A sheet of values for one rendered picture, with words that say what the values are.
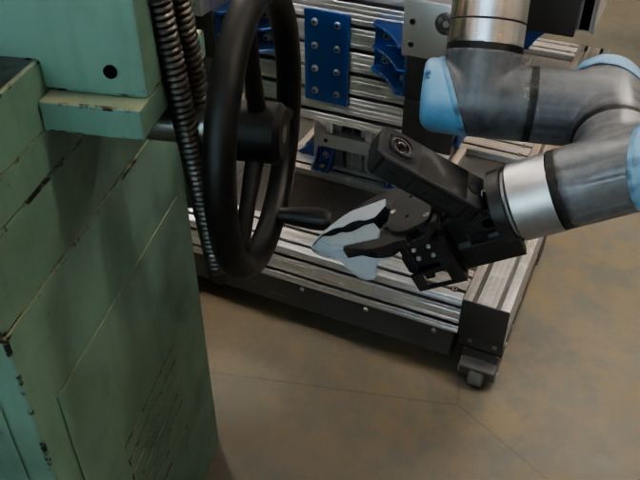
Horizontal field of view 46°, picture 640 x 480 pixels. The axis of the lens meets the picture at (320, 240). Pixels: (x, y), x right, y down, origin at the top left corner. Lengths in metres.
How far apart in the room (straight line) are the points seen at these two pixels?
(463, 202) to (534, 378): 0.97
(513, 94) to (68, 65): 0.41
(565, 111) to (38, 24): 0.48
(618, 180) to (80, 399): 0.58
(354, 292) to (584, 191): 0.91
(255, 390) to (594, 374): 0.70
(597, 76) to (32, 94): 0.51
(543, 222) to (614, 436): 0.93
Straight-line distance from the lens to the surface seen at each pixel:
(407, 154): 0.69
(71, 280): 0.80
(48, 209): 0.74
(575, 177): 0.69
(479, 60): 0.75
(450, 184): 0.70
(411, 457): 1.47
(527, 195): 0.69
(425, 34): 1.19
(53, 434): 0.83
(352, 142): 1.61
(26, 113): 0.70
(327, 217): 0.80
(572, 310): 1.81
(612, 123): 0.72
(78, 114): 0.70
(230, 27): 0.63
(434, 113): 0.76
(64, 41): 0.69
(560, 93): 0.76
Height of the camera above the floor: 1.18
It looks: 38 degrees down
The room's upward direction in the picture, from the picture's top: straight up
